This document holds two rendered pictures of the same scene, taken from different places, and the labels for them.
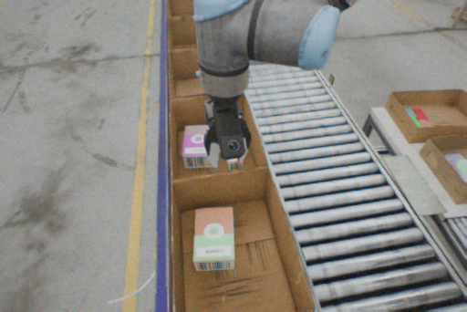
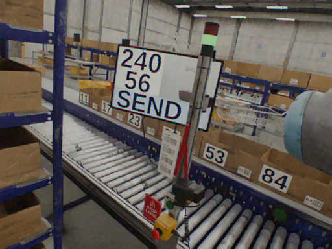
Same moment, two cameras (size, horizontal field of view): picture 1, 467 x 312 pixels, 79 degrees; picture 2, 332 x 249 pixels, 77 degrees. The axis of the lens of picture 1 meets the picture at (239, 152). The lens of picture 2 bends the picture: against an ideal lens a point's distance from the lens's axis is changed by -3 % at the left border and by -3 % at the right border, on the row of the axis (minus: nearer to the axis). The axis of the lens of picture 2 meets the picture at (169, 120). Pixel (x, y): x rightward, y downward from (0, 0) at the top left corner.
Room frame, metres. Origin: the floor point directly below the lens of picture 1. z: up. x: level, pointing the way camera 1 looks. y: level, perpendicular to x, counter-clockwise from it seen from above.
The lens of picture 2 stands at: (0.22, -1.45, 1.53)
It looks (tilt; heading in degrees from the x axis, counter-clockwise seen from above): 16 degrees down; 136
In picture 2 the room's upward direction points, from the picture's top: 10 degrees clockwise
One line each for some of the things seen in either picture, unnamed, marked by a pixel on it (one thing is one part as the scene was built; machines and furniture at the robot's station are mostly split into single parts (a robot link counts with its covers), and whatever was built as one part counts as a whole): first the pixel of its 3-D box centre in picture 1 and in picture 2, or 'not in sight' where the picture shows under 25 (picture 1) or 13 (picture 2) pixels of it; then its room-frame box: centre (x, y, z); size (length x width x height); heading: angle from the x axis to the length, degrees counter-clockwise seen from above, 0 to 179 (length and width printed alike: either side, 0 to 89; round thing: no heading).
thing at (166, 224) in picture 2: not in sight; (170, 232); (-0.24, -0.88, 0.84); 0.15 x 0.09 x 0.07; 10
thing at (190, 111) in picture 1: (214, 146); not in sight; (0.72, 0.09, 0.96); 0.39 x 0.29 x 0.17; 10
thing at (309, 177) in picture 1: (322, 175); not in sight; (0.77, -0.36, 0.72); 0.52 x 0.05 x 0.05; 100
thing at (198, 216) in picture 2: not in sight; (200, 214); (-0.31, -0.56, 0.72); 0.52 x 0.05 x 0.05; 100
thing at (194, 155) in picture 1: (199, 146); not in sight; (0.76, 0.15, 0.92); 0.16 x 0.11 x 0.07; 4
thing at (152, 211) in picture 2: not in sight; (157, 213); (-0.35, -0.87, 0.85); 0.16 x 0.01 x 0.13; 10
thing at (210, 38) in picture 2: not in sight; (209, 35); (-0.28, -0.83, 1.62); 0.05 x 0.05 x 0.06
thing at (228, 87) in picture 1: (223, 76); not in sight; (0.46, 0.03, 1.41); 0.10 x 0.09 x 0.05; 104
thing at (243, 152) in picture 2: not in sight; (234, 152); (-0.44, -0.12, 0.97); 0.39 x 0.29 x 0.17; 10
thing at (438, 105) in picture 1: (437, 115); not in sight; (1.09, -0.98, 0.80); 0.38 x 0.28 x 0.10; 93
